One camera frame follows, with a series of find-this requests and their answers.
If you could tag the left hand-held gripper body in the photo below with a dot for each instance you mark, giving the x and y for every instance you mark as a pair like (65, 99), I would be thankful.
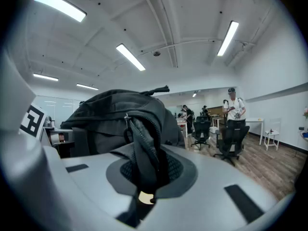
(19, 167)

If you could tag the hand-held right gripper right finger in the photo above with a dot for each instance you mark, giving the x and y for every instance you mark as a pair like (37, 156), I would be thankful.
(207, 189)

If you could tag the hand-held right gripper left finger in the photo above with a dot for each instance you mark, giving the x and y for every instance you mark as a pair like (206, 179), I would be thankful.
(91, 191)

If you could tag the black backpack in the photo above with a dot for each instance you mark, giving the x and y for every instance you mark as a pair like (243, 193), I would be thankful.
(115, 114)

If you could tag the metal kettle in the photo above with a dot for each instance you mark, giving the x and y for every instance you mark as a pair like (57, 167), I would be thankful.
(48, 122)

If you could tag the black office chair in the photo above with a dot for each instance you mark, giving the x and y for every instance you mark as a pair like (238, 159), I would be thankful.
(232, 138)
(201, 129)

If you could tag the white side table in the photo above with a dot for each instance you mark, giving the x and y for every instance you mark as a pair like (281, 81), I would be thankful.
(255, 120)
(181, 123)

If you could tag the wooden cabinet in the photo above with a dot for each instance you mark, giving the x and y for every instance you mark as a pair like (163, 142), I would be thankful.
(216, 109)

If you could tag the ceiling light panel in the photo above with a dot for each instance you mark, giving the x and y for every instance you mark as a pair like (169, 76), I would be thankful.
(60, 5)
(228, 38)
(87, 86)
(45, 77)
(130, 56)

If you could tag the ceiling dome sensor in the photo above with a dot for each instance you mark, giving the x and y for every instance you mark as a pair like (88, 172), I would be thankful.
(156, 53)

